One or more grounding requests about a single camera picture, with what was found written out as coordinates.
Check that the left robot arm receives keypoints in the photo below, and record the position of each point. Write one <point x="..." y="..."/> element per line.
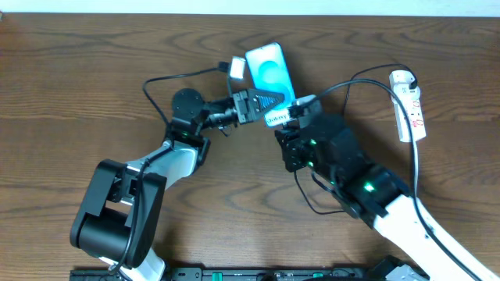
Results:
<point x="117" y="219"/>

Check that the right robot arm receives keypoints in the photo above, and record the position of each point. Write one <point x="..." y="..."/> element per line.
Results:
<point x="370" y="192"/>

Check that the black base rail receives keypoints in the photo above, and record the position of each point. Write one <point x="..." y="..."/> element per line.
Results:
<point x="197" y="274"/>

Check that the blue Galaxy smartphone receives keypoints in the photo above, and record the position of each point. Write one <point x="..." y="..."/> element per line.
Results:
<point x="269" y="72"/>

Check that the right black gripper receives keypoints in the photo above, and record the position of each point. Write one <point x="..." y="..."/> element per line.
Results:
<point x="291" y="147"/>

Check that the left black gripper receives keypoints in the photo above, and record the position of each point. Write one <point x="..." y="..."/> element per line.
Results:
<point x="242" y="108"/>

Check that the white power strip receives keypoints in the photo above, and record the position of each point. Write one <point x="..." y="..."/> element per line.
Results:
<point x="403" y="85"/>

